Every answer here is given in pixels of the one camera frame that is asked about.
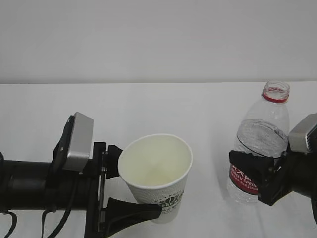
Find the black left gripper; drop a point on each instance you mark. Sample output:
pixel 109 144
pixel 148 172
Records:
pixel 118 215

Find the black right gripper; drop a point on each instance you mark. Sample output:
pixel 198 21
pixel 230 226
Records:
pixel 247 172

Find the clear water bottle red label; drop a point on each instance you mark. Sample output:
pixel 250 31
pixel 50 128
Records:
pixel 263 132

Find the white paper cup green logo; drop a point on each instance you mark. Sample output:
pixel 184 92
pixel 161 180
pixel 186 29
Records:
pixel 155 168

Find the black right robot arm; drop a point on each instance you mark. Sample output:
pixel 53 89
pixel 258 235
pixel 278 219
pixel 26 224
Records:
pixel 302 175

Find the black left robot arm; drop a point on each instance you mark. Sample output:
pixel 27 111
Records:
pixel 26 186

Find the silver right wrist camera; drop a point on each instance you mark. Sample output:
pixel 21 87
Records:
pixel 303 137

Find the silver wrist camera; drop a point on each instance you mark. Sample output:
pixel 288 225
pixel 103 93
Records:
pixel 80 143
pixel 303 137

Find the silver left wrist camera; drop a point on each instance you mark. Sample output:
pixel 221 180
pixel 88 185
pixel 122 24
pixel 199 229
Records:
pixel 80 143

